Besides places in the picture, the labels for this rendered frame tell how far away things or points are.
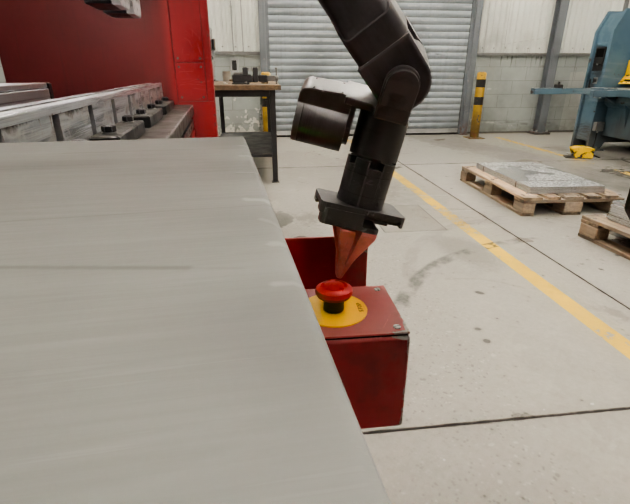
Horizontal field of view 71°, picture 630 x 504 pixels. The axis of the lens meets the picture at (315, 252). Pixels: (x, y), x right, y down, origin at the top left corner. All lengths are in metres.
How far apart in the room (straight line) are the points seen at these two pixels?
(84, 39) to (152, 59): 0.27
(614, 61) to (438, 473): 6.51
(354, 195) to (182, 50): 1.76
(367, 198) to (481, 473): 1.04
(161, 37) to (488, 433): 1.97
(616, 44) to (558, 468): 6.34
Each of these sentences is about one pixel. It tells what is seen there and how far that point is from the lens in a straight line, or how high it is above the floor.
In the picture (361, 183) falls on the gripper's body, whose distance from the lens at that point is 0.50.
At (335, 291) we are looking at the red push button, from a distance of 0.45.
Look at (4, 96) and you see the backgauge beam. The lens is 1.35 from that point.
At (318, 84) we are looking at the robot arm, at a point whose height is 1.00.
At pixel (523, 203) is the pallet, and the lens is 3.66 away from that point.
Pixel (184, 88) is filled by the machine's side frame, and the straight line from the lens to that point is 2.20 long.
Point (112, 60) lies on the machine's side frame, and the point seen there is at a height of 1.06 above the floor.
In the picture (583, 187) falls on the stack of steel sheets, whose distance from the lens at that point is 4.01.
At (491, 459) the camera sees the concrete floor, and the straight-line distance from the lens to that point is 1.46.
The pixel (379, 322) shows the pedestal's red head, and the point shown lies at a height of 0.78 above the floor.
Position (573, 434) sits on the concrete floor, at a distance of 1.64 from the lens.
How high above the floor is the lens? 1.02
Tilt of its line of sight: 22 degrees down
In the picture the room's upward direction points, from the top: straight up
